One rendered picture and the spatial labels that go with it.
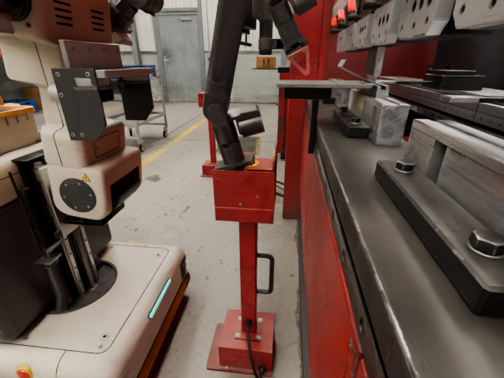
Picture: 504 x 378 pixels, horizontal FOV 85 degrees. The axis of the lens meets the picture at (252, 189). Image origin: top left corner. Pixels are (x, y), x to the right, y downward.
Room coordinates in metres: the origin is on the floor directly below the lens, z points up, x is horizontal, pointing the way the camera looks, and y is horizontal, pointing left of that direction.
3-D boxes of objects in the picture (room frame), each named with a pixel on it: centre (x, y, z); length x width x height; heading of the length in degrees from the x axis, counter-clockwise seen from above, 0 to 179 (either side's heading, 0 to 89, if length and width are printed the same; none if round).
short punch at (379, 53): (0.89, -0.36, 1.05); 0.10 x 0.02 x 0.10; 172
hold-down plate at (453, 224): (0.30, -0.22, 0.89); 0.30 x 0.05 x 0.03; 172
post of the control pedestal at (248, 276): (0.74, 0.01, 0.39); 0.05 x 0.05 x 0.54; 83
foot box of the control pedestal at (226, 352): (0.74, 0.04, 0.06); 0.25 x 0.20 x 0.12; 83
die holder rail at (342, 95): (1.44, -0.43, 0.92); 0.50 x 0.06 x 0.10; 172
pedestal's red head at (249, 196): (0.74, 0.01, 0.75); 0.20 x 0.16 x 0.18; 173
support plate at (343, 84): (0.91, -0.21, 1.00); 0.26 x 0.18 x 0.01; 82
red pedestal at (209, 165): (2.66, 0.39, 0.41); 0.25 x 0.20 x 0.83; 82
